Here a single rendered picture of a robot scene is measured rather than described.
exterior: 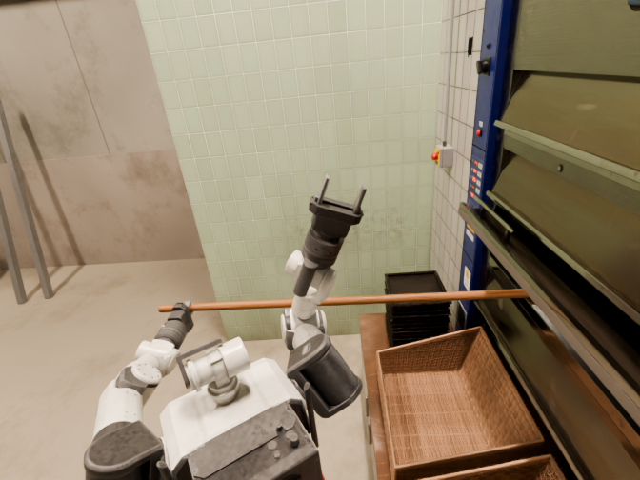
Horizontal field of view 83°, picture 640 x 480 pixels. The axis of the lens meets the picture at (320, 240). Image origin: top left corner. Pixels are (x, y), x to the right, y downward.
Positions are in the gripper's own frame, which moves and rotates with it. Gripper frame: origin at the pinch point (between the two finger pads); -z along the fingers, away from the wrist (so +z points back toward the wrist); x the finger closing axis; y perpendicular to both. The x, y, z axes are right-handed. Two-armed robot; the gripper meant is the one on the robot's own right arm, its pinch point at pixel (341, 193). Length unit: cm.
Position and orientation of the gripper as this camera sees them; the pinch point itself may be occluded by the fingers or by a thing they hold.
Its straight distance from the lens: 80.1
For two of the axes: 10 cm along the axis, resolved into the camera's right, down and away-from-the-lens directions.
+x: -9.6, -2.4, -1.6
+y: 0.0, -5.6, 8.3
